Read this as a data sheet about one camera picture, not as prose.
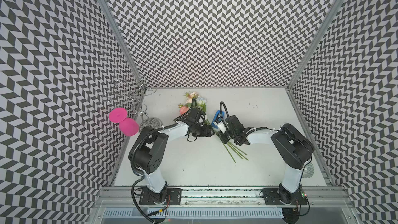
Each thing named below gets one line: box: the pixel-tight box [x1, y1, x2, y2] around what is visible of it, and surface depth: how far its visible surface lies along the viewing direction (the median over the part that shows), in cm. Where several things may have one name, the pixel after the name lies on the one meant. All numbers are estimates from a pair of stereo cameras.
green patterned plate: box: [302, 162, 315, 179], surface depth 80 cm
